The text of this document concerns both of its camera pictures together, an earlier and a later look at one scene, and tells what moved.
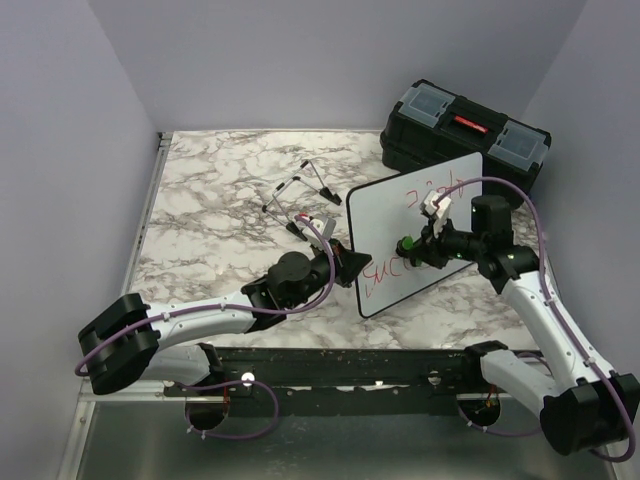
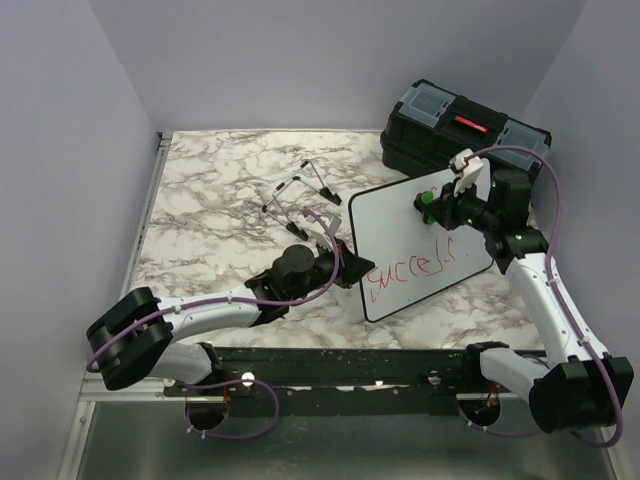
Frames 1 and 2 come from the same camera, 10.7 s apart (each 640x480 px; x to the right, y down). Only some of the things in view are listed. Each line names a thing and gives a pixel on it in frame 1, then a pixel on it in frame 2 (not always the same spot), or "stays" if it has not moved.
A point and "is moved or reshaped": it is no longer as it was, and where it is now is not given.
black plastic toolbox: [430, 125] stays
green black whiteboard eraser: [406, 249] is moved or reshaped
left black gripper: [347, 265] stays
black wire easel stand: [306, 174] stays
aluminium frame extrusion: [142, 390] stays
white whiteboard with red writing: [383, 211] is moved or reshaped
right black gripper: [433, 251] to [447, 205]
